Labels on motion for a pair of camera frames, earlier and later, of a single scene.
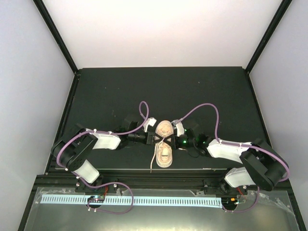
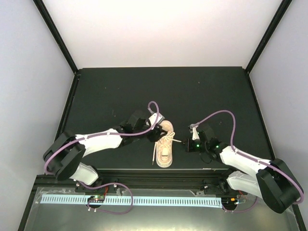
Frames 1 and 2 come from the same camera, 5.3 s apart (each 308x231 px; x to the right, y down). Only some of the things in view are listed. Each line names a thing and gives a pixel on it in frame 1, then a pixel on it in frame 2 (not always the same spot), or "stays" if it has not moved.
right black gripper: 174,142 → 189,146
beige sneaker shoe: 163,151 stays
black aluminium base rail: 163,178 stays
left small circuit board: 95,198 stays
